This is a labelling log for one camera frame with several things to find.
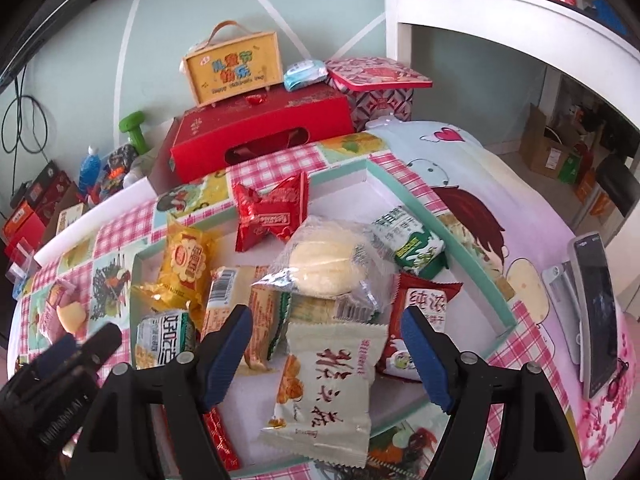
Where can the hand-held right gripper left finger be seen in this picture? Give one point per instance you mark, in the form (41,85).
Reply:
(227,350)

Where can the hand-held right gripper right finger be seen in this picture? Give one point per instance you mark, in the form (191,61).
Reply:
(425,355)

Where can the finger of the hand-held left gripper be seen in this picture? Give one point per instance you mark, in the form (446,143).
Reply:
(102,342)
(57,355)

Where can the jelly cup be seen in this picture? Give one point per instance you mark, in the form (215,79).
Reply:
(70,317)

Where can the red milk snack packet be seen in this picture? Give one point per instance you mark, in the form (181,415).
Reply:
(430,300)

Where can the green grey biscuit packet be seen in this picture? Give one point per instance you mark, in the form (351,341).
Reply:
(160,342)

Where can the orange barcode snack packet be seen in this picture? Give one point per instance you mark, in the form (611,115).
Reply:
(225,290)

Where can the red patterned wafer packet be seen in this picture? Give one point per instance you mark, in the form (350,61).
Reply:
(220,435)

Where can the cracker packet with green edge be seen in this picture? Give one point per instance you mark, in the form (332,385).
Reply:
(310,310)

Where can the yellow bread packet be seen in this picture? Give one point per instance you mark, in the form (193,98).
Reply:
(182,260)

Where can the green white snack packet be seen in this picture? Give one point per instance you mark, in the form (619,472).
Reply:
(407,245)

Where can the clear round bun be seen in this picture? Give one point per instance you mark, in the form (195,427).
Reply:
(320,260)

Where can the red candy packet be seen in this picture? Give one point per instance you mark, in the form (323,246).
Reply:
(270,210)

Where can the white tray with teal rim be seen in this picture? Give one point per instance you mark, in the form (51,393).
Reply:
(345,195)

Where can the pink snack packet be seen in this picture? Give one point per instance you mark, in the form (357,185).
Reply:
(47,312)

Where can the clear plastic box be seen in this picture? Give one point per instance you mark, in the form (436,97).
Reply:
(20,260)

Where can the yellow white card box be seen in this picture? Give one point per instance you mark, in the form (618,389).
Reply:
(70,217)

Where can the stack of red boxes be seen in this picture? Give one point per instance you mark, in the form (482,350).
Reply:
(25,225)

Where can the printed blanket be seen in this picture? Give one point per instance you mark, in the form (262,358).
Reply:
(475,210)

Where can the clear plastic bottle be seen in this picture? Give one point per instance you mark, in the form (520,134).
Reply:
(137,175)

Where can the blue bottle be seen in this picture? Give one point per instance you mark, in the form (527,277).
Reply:
(90,170)

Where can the colourful toy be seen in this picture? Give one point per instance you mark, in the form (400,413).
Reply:
(115,167)

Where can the black smartphone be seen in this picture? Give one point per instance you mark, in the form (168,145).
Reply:
(597,310)

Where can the green dumbbell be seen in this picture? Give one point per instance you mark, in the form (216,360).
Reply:
(132,132)

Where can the red gift box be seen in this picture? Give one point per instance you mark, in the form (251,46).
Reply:
(260,125)

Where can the brown cardboard box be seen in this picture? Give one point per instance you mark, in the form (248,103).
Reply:
(545,150)

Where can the black chair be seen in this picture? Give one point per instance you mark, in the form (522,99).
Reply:
(617,180)

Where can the red patterned tin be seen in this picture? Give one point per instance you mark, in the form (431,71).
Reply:
(380,95)

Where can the wet wipes packet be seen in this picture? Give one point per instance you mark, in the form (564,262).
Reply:
(305,74)

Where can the white desk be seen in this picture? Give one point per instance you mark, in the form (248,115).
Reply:
(500,10)

